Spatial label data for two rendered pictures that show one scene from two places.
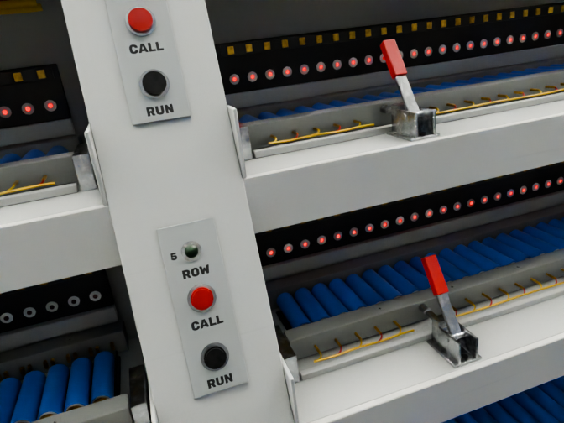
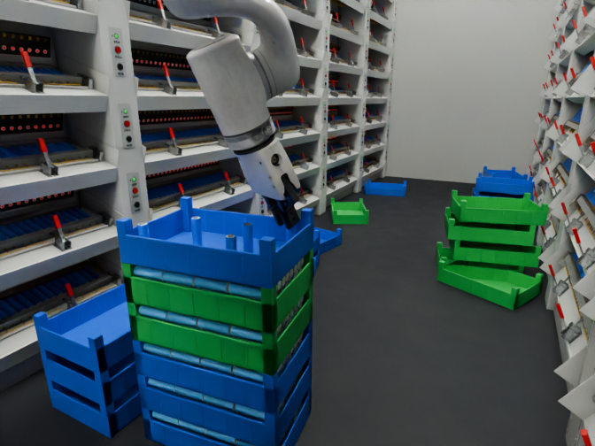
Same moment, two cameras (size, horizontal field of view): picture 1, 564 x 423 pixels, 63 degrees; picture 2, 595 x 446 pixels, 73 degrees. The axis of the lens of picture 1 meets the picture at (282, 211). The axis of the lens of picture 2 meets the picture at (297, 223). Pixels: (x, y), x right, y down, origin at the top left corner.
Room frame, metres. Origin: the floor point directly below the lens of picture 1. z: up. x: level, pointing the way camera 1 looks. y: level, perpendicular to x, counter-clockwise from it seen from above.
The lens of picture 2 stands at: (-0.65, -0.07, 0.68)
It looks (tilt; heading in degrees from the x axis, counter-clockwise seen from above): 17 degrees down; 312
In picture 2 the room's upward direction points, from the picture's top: straight up
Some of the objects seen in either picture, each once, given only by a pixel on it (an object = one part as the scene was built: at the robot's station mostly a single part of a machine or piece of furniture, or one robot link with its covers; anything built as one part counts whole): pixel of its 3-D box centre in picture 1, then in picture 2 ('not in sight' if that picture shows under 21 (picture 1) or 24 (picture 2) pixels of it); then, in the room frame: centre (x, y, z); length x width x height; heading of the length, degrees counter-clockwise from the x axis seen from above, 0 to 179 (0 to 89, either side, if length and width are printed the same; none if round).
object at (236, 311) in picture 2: not in sight; (222, 273); (-0.06, -0.50, 0.36); 0.30 x 0.20 x 0.08; 21
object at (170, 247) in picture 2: not in sight; (220, 234); (-0.06, -0.50, 0.44); 0.30 x 0.20 x 0.08; 21
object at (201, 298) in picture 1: (201, 297); not in sight; (0.32, 0.07, 1.01); 0.02 x 0.01 x 0.02; 105
